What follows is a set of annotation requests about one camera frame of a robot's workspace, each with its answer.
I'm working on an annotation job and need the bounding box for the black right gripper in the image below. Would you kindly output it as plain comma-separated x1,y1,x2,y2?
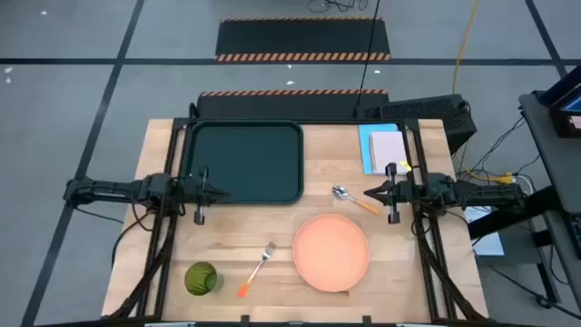
363,162,415,225

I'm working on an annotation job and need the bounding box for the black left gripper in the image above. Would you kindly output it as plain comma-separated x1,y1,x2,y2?
180,165,231,226

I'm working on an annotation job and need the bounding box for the orange-handled metal spoon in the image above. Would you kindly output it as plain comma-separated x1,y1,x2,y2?
331,184,383,217

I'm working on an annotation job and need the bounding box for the orange round plate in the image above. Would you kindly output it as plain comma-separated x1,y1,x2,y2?
292,213,371,293

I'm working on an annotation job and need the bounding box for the green ribbed glass cup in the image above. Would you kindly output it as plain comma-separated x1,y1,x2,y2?
183,261,225,297

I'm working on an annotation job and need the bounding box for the orange-handled metal fork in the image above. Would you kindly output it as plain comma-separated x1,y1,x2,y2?
236,241,277,300

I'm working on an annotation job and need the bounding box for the dark green plastic tray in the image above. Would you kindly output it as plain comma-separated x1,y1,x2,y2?
183,120,304,205

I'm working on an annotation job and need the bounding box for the pink spiral notebook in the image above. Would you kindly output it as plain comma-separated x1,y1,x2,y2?
369,130,411,176

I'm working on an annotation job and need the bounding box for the black hazard-striped floor mat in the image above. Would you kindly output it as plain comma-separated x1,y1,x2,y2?
194,88,391,122
214,16,392,64

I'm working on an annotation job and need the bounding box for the white paper sheet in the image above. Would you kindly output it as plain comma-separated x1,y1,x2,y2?
463,206,506,257

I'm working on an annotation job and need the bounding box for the black desk leg beam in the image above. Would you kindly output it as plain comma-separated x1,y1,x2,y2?
467,184,562,241

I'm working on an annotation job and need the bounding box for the grey side desk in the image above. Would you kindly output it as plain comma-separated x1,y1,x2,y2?
518,88,581,214

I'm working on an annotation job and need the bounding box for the black laptop computer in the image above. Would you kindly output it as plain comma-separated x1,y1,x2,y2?
538,64,581,140

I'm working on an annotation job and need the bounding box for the black keyboard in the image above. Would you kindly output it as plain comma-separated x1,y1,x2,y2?
566,213,581,260

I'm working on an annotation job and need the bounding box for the black metal rig frame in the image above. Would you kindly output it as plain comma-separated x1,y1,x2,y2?
102,116,491,327

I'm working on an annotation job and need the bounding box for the yellow power cable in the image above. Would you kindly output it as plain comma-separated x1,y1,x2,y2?
452,0,516,185

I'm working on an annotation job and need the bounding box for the black hanging cable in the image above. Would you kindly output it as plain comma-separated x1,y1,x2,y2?
352,0,381,119

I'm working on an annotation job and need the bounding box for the black coiled floor cable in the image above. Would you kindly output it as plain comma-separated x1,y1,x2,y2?
308,0,369,14

